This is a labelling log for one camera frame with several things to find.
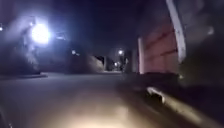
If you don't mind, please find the small distant street lamp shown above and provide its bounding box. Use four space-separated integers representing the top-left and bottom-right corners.
117 49 124 71

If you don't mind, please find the grey asphalt road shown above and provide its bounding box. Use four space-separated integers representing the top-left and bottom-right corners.
0 71 201 128

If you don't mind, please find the bright street lamp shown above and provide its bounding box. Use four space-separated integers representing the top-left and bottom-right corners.
29 21 53 73

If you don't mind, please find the pale concrete kerb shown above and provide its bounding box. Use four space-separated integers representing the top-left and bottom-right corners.
145 86 224 128

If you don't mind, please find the pale distant wall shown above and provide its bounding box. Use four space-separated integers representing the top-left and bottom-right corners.
85 54 108 73

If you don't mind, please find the reddish wall with pale posts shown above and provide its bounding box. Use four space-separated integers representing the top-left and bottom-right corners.
130 0 224 76

